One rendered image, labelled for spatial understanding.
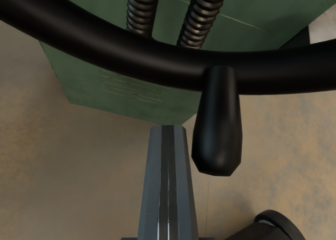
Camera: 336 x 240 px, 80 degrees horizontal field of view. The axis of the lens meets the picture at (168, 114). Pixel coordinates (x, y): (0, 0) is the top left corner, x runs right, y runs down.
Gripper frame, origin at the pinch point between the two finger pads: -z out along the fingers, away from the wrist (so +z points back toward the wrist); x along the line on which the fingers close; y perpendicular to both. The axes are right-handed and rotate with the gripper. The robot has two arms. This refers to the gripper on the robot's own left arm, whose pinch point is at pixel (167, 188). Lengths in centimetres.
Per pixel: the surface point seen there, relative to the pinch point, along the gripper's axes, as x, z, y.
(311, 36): 20.6, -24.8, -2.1
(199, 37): 2.8, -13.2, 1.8
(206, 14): 2.9, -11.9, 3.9
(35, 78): -50, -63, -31
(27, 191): -46, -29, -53
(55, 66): -29, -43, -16
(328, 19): 25.0, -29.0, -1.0
